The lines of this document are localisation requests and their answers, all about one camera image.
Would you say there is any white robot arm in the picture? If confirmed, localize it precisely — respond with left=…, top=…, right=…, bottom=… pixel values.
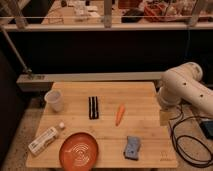
left=156, top=62, right=213, bottom=126

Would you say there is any blue grey sponge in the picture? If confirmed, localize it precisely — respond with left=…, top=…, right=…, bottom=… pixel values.
left=123, top=136, right=141, bottom=160

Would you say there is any black power adapter box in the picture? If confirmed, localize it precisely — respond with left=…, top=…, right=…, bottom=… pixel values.
left=200, top=121, right=213, bottom=140

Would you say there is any orange carrot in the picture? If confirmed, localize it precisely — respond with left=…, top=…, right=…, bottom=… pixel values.
left=115, top=104, right=125, bottom=126

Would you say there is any black ridged rectangular block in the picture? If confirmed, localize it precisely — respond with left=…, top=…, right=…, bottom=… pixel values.
left=88, top=96, right=99, bottom=120

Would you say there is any orange patterned plate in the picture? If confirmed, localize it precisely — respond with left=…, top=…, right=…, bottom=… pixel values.
left=59, top=132, right=99, bottom=171

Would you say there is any translucent plastic cup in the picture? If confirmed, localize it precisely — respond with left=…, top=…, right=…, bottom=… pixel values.
left=44, top=90, right=63, bottom=112

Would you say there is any diagonal metal support rod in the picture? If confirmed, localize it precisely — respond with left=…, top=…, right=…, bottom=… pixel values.
left=0, top=26, right=33, bottom=79

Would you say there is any black power cable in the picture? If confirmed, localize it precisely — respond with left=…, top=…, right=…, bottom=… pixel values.
left=168, top=103, right=213, bottom=169

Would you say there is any grey metal rail beam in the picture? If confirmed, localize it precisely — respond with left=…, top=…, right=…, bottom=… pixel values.
left=17, top=72, right=162, bottom=92

